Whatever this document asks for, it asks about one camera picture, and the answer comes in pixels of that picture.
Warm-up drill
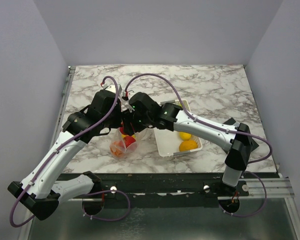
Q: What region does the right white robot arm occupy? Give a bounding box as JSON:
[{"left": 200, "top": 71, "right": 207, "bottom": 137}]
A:
[{"left": 121, "top": 92, "right": 253, "bottom": 196}]

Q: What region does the black metal base rail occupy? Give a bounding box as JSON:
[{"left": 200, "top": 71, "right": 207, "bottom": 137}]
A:
[{"left": 91, "top": 173, "right": 249, "bottom": 209}]

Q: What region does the white perforated plastic basket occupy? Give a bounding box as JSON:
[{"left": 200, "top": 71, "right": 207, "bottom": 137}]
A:
[{"left": 153, "top": 99, "right": 203, "bottom": 157}]

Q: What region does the yellow toy mango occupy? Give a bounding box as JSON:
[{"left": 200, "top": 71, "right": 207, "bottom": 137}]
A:
[{"left": 179, "top": 132, "right": 192, "bottom": 141}]

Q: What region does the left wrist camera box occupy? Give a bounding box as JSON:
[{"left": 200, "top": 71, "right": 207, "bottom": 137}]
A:
[{"left": 101, "top": 83, "right": 122, "bottom": 95}]

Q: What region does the red toy apple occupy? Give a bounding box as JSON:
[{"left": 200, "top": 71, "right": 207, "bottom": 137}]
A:
[{"left": 123, "top": 135, "right": 136, "bottom": 148}]

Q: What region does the yellow orange toy lemon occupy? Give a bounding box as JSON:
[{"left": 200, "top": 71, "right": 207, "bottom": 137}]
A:
[{"left": 178, "top": 139, "right": 198, "bottom": 152}]

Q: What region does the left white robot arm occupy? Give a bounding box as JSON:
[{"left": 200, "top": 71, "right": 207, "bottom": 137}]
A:
[{"left": 7, "top": 89, "right": 121, "bottom": 221}]

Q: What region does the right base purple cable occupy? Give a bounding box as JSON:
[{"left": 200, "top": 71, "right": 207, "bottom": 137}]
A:
[{"left": 221, "top": 170, "right": 268, "bottom": 218}]

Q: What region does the clear zip top bag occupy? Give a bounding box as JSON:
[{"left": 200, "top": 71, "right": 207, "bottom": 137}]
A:
[{"left": 109, "top": 126, "right": 148, "bottom": 158}]

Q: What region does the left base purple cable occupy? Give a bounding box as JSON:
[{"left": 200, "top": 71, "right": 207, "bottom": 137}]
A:
[{"left": 81, "top": 189, "right": 131, "bottom": 222}]

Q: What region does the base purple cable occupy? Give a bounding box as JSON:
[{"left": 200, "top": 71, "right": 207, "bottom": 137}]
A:
[
  {"left": 221, "top": 170, "right": 268, "bottom": 218},
  {"left": 81, "top": 189, "right": 131, "bottom": 222}
]

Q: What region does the red toy pomegranate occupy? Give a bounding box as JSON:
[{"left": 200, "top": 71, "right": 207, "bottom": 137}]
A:
[{"left": 119, "top": 126, "right": 127, "bottom": 136}]

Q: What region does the black cutting board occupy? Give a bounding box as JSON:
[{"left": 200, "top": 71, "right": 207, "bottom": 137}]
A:
[{"left": 222, "top": 117, "right": 261, "bottom": 153}]

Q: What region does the orange toy fruit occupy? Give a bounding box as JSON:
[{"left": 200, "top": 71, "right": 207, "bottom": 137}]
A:
[{"left": 109, "top": 140, "right": 127, "bottom": 158}]

